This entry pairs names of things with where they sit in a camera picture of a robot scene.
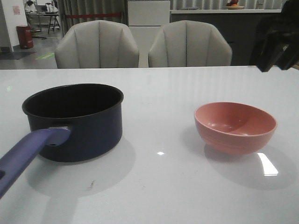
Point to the dark blue saucepan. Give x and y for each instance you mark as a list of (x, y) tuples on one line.
[(69, 123)]

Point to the fruit plate on counter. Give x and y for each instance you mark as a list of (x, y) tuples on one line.
[(233, 5)]

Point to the grey counter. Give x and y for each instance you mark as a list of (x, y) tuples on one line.
[(237, 26)]

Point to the beige chair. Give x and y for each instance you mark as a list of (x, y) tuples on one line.
[(97, 44), (189, 44)]

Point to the right beige chair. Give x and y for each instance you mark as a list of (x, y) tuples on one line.
[(189, 44)]

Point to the background desk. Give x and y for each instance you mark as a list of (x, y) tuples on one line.
[(38, 20)]

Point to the pink bowl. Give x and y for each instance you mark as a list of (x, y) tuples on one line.
[(234, 128)]

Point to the left beige chair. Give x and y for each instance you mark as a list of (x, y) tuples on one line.
[(97, 44)]

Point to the white cabinet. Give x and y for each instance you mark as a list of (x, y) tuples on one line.
[(144, 20)]

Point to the red trash bin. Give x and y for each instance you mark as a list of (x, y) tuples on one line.
[(24, 37)]

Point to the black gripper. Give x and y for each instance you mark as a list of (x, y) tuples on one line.
[(281, 47)]

